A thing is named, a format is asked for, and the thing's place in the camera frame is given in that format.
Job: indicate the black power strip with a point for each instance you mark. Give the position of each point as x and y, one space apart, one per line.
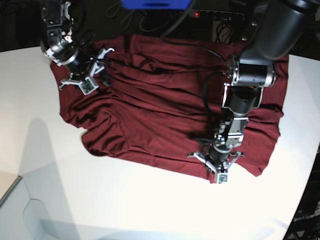
216 15

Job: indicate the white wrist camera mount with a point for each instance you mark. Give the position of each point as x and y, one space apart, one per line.
221 177
88 85

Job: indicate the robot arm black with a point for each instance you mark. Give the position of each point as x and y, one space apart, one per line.
57 44
246 131

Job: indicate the blue box at top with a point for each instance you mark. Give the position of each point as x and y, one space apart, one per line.
155 4

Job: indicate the dark red t-shirt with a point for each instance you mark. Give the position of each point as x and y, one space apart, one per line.
152 111

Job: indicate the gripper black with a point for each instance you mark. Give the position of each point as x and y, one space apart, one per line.
78 62
218 153

